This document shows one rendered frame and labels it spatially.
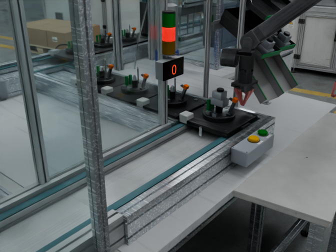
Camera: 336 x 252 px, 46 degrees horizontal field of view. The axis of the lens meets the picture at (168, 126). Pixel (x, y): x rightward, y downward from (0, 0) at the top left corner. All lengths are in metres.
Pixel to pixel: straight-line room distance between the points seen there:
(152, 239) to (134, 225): 0.07
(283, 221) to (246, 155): 1.34
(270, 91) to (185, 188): 0.78
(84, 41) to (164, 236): 0.64
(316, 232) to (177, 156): 0.54
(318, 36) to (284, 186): 4.28
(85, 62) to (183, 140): 0.87
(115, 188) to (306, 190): 0.66
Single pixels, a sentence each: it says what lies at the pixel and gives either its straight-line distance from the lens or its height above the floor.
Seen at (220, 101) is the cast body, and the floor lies 1.05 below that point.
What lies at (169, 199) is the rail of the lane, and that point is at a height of 0.92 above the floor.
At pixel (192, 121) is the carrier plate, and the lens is 1.64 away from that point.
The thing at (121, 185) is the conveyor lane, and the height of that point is 0.92.
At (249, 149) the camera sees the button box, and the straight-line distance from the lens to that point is 1.47.
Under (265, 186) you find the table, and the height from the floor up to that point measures 0.86.
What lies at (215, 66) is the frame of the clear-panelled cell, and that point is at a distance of 2.71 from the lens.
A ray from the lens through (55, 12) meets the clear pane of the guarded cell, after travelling 0.77.
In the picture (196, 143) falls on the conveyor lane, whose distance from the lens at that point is 1.58.
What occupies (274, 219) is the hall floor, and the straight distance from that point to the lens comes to 2.75.
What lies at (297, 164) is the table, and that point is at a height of 0.86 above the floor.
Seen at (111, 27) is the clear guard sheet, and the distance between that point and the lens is 1.34.
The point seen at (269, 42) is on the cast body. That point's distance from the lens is 1.77.
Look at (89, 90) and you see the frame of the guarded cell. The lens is 0.83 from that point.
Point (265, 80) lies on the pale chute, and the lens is 1.91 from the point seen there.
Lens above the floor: 1.64
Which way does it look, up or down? 25 degrees down
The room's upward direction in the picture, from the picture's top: straight up
